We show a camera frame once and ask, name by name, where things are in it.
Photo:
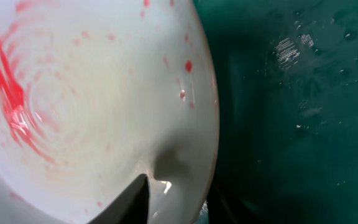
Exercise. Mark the blue plastic tray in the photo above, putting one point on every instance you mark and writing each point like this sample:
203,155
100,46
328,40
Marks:
287,75

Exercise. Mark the white plate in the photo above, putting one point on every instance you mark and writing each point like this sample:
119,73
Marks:
94,93

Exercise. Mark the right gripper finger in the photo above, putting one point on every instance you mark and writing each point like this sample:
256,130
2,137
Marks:
131,206

